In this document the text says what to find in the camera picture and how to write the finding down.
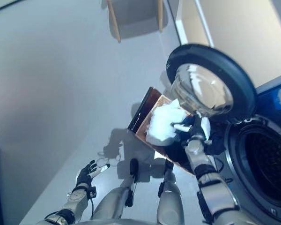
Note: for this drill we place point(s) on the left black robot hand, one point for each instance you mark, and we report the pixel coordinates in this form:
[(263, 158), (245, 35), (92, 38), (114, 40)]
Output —
[(84, 175)]

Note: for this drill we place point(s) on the grey robot torso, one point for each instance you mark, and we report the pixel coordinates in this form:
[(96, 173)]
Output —
[(121, 222)]

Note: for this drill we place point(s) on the left silver robot leg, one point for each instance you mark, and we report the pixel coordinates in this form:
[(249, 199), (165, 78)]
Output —
[(112, 201)]

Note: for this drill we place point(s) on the white chair with wooden legs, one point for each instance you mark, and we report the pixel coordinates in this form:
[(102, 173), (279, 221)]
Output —
[(135, 14)]

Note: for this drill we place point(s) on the right silver robot leg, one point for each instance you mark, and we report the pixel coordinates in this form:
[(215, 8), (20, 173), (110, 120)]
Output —
[(169, 201)]

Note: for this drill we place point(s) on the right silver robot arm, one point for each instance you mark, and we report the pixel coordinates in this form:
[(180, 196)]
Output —
[(196, 154)]

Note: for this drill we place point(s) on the wicker laundry basket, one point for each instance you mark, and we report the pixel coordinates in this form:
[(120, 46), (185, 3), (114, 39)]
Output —
[(141, 133)]

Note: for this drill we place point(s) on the silver robot leg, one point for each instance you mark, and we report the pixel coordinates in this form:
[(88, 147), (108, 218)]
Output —
[(169, 201), (112, 201)]

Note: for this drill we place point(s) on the round glass washing machine door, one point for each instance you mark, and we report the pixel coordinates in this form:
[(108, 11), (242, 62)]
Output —
[(224, 63)]

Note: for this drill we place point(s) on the white garment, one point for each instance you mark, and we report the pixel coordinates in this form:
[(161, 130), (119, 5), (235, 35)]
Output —
[(164, 122)]

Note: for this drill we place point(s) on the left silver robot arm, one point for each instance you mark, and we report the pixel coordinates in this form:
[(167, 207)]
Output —
[(77, 199)]

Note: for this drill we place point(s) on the dark washing machine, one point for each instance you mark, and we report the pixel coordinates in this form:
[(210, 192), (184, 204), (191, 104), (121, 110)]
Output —
[(234, 178)]

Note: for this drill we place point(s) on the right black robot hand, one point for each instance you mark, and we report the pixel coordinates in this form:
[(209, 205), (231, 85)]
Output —
[(199, 129)]

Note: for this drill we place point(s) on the dark navy garment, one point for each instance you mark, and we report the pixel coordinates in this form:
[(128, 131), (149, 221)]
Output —
[(217, 143)]

